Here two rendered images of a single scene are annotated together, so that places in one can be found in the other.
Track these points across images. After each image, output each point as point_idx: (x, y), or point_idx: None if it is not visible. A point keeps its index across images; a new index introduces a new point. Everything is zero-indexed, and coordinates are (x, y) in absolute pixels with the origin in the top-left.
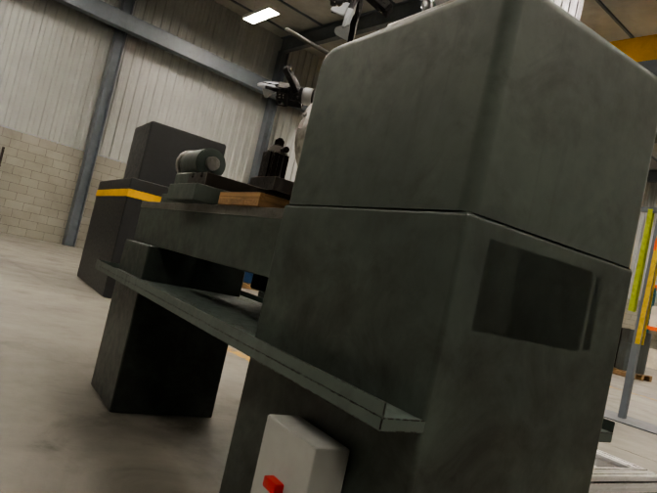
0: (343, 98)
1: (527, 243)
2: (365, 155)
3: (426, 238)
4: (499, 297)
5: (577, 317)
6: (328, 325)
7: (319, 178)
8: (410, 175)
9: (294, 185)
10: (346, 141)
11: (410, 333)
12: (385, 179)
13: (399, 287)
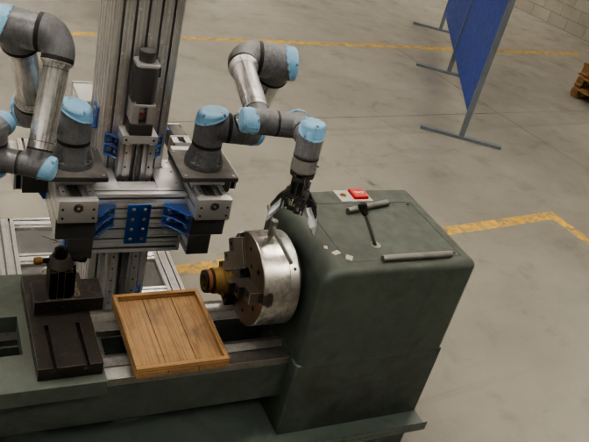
0: (358, 307)
1: None
2: (380, 334)
3: (421, 360)
4: None
5: None
6: (354, 405)
7: (337, 349)
8: (412, 339)
9: (308, 356)
10: (363, 329)
11: (409, 390)
12: (396, 343)
13: (404, 379)
